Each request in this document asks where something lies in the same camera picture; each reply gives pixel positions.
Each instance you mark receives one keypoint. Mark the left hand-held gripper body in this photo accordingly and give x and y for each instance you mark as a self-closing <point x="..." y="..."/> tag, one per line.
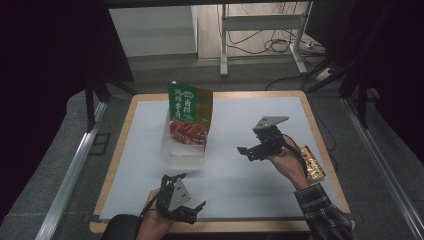
<point x="173" y="196"/>

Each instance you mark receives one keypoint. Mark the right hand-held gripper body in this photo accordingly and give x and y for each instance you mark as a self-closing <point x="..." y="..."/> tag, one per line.
<point x="270" y="141"/>

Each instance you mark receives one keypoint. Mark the clear plastic container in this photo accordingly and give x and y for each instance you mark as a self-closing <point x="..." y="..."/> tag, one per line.
<point x="180" y="151"/>

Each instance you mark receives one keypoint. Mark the green and red snack pouch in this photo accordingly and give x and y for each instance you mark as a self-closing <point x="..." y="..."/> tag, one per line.
<point x="190" y="113"/>

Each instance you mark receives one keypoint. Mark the person's right hand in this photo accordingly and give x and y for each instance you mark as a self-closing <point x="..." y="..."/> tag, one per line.
<point x="291" y="166"/>

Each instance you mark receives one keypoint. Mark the person's left hand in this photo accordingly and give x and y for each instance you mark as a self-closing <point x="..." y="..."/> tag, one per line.
<point x="151" y="223"/>

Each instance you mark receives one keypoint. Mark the white table mat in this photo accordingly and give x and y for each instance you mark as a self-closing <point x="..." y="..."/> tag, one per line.
<point x="233" y="186"/>

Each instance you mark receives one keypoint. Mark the small red and gold box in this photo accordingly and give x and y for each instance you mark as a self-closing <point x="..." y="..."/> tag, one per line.
<point x="315" y="166"/>

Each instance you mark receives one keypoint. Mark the person's dark clothing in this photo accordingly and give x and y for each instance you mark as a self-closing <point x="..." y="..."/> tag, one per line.
<point x="118" y="228"/>

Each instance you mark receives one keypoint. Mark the white power strip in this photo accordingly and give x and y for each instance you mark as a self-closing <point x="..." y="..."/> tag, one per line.
<point x="324" y="75"/>

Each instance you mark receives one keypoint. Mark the black stand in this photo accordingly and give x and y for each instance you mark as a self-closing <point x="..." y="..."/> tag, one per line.
<point x="361" y="100"/>
<point x="90" y="103"/>

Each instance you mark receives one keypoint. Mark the white panel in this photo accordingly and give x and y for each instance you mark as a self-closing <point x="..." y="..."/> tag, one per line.
<point x="153" y="30"/>

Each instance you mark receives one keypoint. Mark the black curtain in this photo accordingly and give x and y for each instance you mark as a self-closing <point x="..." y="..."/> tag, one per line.
<point x="50" y="66"/>
<point x="393" y="50"/>

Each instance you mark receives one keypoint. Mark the aluminium rail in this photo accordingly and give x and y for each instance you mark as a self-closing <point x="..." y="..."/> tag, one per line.
<point x="71" y="173"/>
<point x="383" y="166"/>

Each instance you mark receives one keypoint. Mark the white desk frame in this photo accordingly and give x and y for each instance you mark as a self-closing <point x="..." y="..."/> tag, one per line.
<point x="263" y="21"/>

